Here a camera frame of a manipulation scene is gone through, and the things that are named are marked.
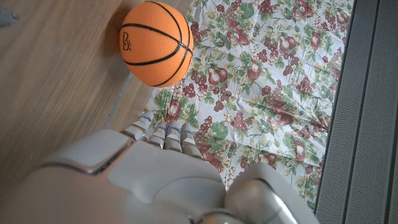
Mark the floral fruit print backdrop cloth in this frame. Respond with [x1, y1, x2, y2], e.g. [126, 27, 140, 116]
[144, 0, 355, 212]

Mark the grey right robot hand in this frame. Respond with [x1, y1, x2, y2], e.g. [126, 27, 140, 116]
[0, 111, 321, 224]

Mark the long grey tape strip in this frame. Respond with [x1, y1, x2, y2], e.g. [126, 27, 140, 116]
[104, 72, 134, 129]

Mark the small orange basketball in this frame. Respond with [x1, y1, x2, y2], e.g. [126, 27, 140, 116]
[119, 1, 195, 88]

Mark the small grey tape patch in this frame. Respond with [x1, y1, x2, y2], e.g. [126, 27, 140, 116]
[0, 6, 19, 28]

